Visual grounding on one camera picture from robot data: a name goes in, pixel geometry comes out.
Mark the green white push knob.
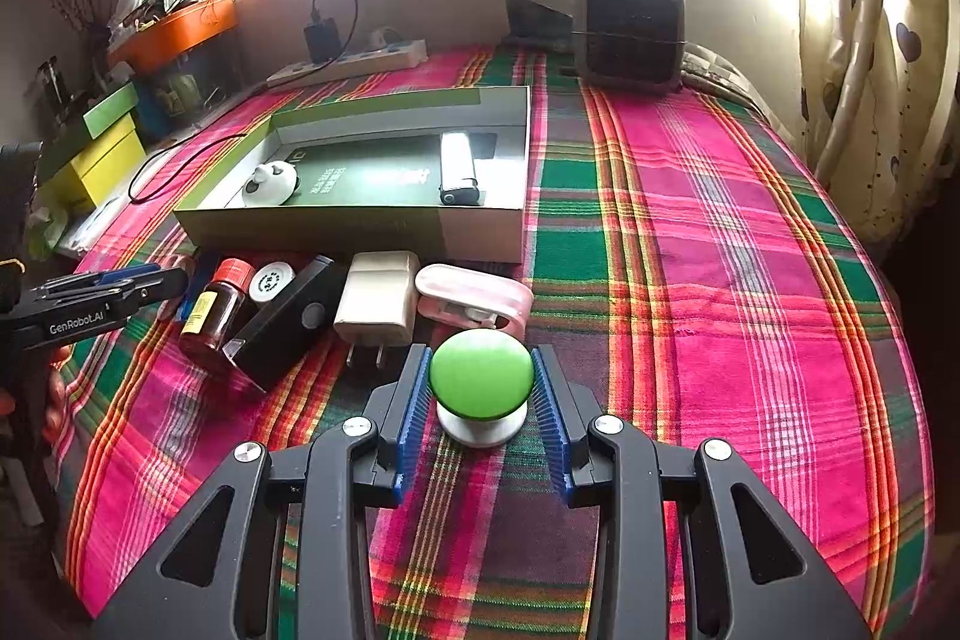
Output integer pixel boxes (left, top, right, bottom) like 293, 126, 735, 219
430, 330, 534, 450

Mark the blue transparent usb stick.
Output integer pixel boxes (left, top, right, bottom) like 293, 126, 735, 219
174, 255, 220, 325

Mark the left hand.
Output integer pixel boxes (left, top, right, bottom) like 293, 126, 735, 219
43, 346, 73, 445

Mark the white power adapter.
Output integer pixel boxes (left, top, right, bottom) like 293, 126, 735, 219
334, 250, 420, 369

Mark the black rectangular device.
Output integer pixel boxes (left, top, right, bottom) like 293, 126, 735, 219
223, 255, 347, 392

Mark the yellow green storage box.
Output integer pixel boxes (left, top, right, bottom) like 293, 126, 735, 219
37, 83, 145, 216

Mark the red cap amber bottle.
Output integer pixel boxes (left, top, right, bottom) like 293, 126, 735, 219
179, 259, 256, 375

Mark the white round small container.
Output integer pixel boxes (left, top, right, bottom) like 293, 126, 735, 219
247, 260, 296, 305

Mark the plaid pink green blanket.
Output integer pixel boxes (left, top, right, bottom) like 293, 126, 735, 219
57, 49, 935, 638

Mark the silver black lighter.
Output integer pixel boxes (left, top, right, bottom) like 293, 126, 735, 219
439, 131, 480, 206

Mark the green cardboard box tray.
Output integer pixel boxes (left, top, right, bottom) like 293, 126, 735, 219
174, 88, 530, 265

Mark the orange tray shelf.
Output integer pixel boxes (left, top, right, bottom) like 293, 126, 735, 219
107, 0, 238, 74

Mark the white power strip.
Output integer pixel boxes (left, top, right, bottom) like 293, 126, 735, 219
265, 39, 428, 89

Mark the black folded object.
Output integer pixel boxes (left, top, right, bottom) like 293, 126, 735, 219
501, 0, 573, 53

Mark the grey small heater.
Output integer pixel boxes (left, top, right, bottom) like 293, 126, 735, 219
573, 0, 686, 94

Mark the cream patterned curtain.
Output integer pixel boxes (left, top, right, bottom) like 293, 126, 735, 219
797, 0, 958, 253

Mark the black usb cable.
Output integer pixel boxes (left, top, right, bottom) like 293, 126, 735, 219
127, 130, 249, 206

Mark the black charger with cable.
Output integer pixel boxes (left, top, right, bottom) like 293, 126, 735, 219
302, 0, 359, 67

